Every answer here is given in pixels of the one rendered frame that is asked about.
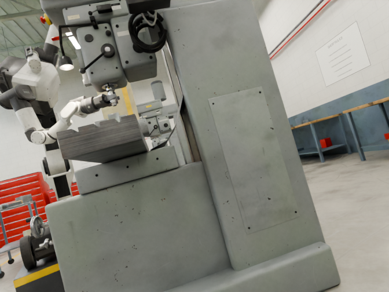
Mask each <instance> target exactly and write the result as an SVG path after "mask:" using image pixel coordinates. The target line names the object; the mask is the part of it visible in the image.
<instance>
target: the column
mask: <svg viewBox="0 0 389 292"><path fill-rule="evenodd" d="M163 18H164V20H163V21H162V25H163V27H164V29H166V30H167V36H166V42H165V44H164V46H163V48H162V56H163V60H164V63H165V66H166V70H167V74H168V78H169V81H170V85H171V88H172V91H173V95H174V99H175V103H176V105H177V109H178V108H179V105H180V102H181V99H182V104H181V109H180V112H179V117H180V120H181V124H182V128H183V130H184V134H185V138H186V142H187V145H188V148H189V153H190V157H191V159H192V163H193V162H199V161H201V162H202V163H203V166H204V170H205V173H206V176H207V180H208V184H209V186H210V191H211V195H212V198H213V201H214V205H215V208H216V213H217V215H218V219H219V223H220V226H221V230H222V233H223V237H224V240H225V244H226V248H227V252H228V254H229V258H230V262H231V265H232V267H233V269H234V270H235V271H241V270H243V269H246V268H249V267H252V266H254V265H257V264H260V263H262V262H265V261H268V260H271V259H273V258H276V257H279V256H281V255H284V254H286V253H290V252H292V251H295V250H297V249H301V248H302V247H306V246H308V245H311V244H313V243H317V242H323V243H325V239H324V236H323V233H322V229H321V226H320V222H319V220H318V216H317V212H316V210H315V207H314V203H313V199H312V197H311V193H310V190H309V186H308V183H307V180H306V176H305V173H304V170H303V166H302V163H301V160H300V157H299V153H298V150H297V147H296V144H295V140H294V137H293V134H292V130H291V127H290V124H289V120H288V117H287V113H286V111H285V107H284V103H283V101H282V98H281V94H280V90H279V88H278V84H277V81H276V77H275V74H274V71H273V67H272V64H271V61H270V57H269V54H268V51H267V48H266V44H265V41H264V38H263V35H262V31H261V28H260V25H259V21H258V18H257V15H256V11H255V8H254V4H253V2H252V0H218V1H212V2H206V3H200V4H195V5H189V6H183V7H178V8H172V9H166V10H164V11H163ZM182 96H183V98H182ZM325 244H326V243H325Z"/></svg>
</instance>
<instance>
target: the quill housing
mask: <svg viewBox="0 0 389 292"><path fill-rule="evenodd" d="M106 30H110V32H111V35H110V36H107V35H106V34H105V32H106ZM76 34H77V37H78V41H79V45H80V49H81V52H82V56H83V60H84V63H85V67H86V66H87V65H88V64H90V63H91V62H92V61H93V60H94V59H95V58H97V57H98V56H99V55H100V54H101V47H102V45H103V44H106V43H109V44H111V45H112V46H113V47H114V49H115V55H114V56H113V57H111V58H106V57H104V56H102V57H101V58H99V59H98V60H97V61H96V62H95V63H94V64H92V65H91V66H90V67H89V68H88V69H87V70H86V72H87V76H88V79H89V82H90V83H91V84H92V85H93V87H94V88H95V90H96V91H98V92H100V93H102V92H106V90H105V89H103V88H102V86H103V85H104V84H107V83H116V84H117V87H116V88H115V89H120V88H123V87H126V86H127V79H126V76H125V73H124V70H123V67H122V63H121V60H120V56H119V52H118V48H117V46H116V41H115V37H114V34H113V31H112V27H111V25H110V24H108V23H102V24H98V29H94V28H93V26H92V25H90V26H86V27H80V28H78V29H77V30H76Z"/></svg>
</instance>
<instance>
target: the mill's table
mask: <svg viewBox="0 0 389 292"><path fill-rule="evenodd" d="M121 120H122V121H121V122H118V121H117V120H116V119H110V120H107V121H102V122H100V127H98V126H96V125H95V124H90V125H86V126H81V127H78V132H77V131H75V130H73V129H68V130H64V131H61V132H57V138H58V142H59V145H60V149H61V154H62V157H63V159H69V160H78V161H84V162H94V163H106V162H110V161H113V160H117V159H121V158H125V157H128V156H132V155H136V154H140V153H143V152H147V151H149V148H148V145H147V143H146V140H145V137H144V135H143V133H142V130H141V128H140V125H139V123H138V120H137V117H136V115H135V114H131V115H127V116H122V117H121Z"/></svg>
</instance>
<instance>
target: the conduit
mask: <svg viewBox="0 0 389 292"><path fill-rule="evenodd" d="M141 13H148V12H141ZM141 13H134V14H132V15H131V16H130V18H129V22H128V30H129V34H130V36H131V40H132V42H133V44H134V46H135V47H136V48H138V49H139V50H140V51H142V52H145V53H149V54H150V53H151V54H152V53H156V52H158V51H159V50H160V49H162V48H163V46H164V44H165V42H166V36H167V30H166V29H164V27H163V25H162V23H161V22H162V21H163V20H164V18H162V16H161V15H160V14H159V13H158V12H157V18H158V19H156V22H155V23H156V24H157V26H158V27H159V28H160V31H159V32H158V35H159V40H158V41H157V42H156V43H154V44H153V45H148V44H146V43H143V42H142V41H141V40H140V39H139V37H138V33H139V31H140V30H141V29H143V28H145V27H150V28H153V29H154V28H155V25H153V26H151V25H149V24H148V23H143V24H141V25H140V21H142V20H144V18H143V16H139V17H138V18H136V17H137V16H138V15H139V14H141ZM149 13H150V14H152V15H154V14H155V11H154V10H151V11H149ZM144 16H145V18H146V19H147V20H149V21H152V22H154V19H155V18H154V17H151V16H149V15H144ZM135 18H136V19H135ZM134 19H135V20H134ZM133 21H134V22H133Z"/></svg>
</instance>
